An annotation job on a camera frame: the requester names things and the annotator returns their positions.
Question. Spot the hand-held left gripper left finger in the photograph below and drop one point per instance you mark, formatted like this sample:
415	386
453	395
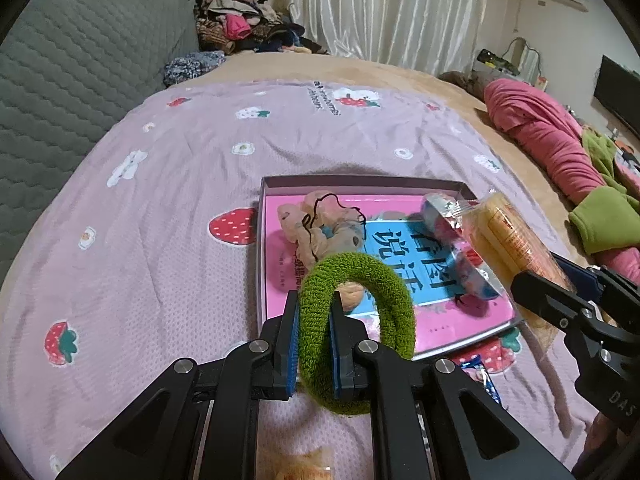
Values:
292	350

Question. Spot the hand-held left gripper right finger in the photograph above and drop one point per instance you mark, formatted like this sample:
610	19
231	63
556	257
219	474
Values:
336	360

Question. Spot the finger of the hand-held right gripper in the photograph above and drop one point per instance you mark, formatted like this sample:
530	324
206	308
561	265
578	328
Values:
580	275
540	295

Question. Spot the walnut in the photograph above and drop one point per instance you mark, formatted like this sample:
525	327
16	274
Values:
352	297

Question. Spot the blue and white capsule ball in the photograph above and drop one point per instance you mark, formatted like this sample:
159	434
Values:
475	275

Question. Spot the clear biscuit packet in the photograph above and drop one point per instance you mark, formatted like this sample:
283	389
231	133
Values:
505	235
305	467

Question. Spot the green fluffy scrunchie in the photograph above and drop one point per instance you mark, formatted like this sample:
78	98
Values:
390	305

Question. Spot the dark grey shallow box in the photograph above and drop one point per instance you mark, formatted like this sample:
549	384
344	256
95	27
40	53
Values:
350	183

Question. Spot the person's right hand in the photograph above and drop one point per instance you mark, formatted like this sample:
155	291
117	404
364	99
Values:
597	440

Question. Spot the green blanket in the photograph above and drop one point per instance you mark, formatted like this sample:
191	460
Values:
600	215

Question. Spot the blue snack packet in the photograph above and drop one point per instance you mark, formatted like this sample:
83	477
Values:
482	375

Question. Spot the pink and blue book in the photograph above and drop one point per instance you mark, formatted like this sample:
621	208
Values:
440	320

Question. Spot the beige spotted scrunchie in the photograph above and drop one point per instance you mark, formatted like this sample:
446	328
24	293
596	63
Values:
300	225

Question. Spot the red and white capsule ball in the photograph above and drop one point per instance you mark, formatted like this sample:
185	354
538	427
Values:
440	215

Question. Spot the pink quilt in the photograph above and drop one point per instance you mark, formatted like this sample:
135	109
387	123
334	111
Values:
540	130

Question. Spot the white metal rack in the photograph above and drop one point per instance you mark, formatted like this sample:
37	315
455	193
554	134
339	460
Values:
530	60

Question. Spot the brown cloth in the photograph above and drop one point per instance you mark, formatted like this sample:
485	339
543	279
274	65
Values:
465	80

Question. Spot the dark bag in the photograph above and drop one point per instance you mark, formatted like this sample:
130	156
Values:
495	59

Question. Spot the blue floral cloth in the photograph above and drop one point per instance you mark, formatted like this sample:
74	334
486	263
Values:
192	67

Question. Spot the white curtain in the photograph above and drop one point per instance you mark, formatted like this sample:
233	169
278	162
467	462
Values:
390	5

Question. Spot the pile of clothes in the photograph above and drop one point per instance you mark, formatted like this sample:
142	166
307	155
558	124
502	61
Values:
235	20

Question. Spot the grey quilted headboard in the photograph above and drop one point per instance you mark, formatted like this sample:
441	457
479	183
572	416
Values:
75	75

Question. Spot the black wall television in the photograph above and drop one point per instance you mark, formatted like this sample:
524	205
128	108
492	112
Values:
617	90

